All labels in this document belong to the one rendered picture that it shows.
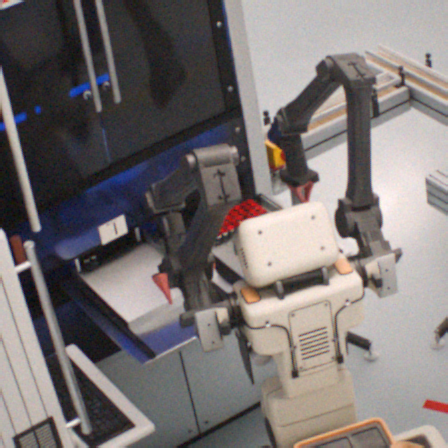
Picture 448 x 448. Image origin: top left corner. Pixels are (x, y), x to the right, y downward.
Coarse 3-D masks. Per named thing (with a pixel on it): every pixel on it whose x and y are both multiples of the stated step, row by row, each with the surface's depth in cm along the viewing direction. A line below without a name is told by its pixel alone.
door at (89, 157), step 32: (32, 0) 295; (64, 0) 300; (0, 32) 294; (32, 32) 299; (64, 32) 305; (0, 64) 298; (32, 64) 303; (64, 64) 309; (32, 96) 308; (64, 96) 314; (0, 128) 306; (32, 128) 312; (64, 128) 318; (96, 128) 324; (0, 160) 310; (32, 160) 316; (64, 160) 323; (96, 160) 329; (0, 192) 314; (32, 192) 321
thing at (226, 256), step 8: (264, 200) 362; (264, 208) 364; (272, 208) 360; (224, 248) 350; (232, 248) 350; (216, 256) 343; (224, 256) 347; (232, 256) 347; (224, 264) 340; (232, 264) 344; (240, 264) 343; (232, 272) 338; (240, 272) 340
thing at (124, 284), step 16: (144, 240) 359; (112, 256) 355; (128, 256) 354; (144, 256) 353; (160, 256) 352; (80, 272) 351; (96, 272) 350; (112, 272) 349; (128, 272) 347; (144, 272) 347; (96, 288) 343; (112, 288) 342; (128, 288) 341; (144, 288) 340; (176, 288) 338; (112, 304) 336; (128, 304) 335; (144, 304) 334; (160, 304) 331; (176, 304) 331; (128, 320) 327; (144, 320) 327
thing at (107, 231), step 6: (120, 216) 341; (108, 222) 339; (114, 222) 341; (120, 222) 342; (102, 228) 339; (108, 228) 340; (114, 228) 341; (120, 228) 343; (126, 228) 344; (102, 234) 340; (108, 234) 341; (114, 234) 342; (120, 234) 344; (102, 240) 341; (108, 240) 342
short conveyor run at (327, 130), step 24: (384, 72) 406; (336, 96) 397; (384, 96) 400; (408, 96) 404; (264, 120) 388; (312, 120) 386; (336, 120) 390; (384, 120) 402; (312, 144) 387; (336, 144) 393
